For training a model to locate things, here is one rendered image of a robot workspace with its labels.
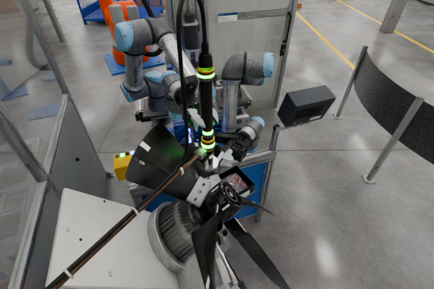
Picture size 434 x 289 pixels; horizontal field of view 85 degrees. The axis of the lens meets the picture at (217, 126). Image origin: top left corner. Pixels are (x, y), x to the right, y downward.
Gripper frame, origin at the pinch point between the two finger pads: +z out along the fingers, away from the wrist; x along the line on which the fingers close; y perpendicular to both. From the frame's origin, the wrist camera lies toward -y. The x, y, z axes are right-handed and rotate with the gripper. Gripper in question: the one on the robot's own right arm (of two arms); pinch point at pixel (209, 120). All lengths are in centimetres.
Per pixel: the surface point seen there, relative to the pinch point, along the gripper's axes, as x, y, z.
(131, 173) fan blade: 24.7, 9.1, 0.1
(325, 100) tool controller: -80, 28, -17
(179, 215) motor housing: 15.0, 31.1, 5.3
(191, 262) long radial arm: 16.9, 38.8, 17.9
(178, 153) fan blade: 9.2, 13.7, -5.0
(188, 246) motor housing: 15.9, 35.3, 14.5
